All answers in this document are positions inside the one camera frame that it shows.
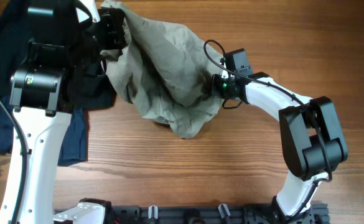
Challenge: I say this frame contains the khaki cargo shorts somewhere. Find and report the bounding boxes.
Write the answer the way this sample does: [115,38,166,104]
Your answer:
[101,1,222,139]

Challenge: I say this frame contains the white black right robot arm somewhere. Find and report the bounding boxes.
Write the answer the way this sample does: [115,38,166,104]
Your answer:
[212,72,348,223]

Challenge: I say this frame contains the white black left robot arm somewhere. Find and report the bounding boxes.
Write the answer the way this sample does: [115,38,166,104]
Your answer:
[0,1,126,223]

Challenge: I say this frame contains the black folded garment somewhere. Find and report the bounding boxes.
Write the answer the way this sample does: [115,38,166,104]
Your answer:
[0,0,116,110]

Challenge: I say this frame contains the navy blue garment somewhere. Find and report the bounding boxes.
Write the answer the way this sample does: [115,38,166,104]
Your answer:
[0,108,88,167]

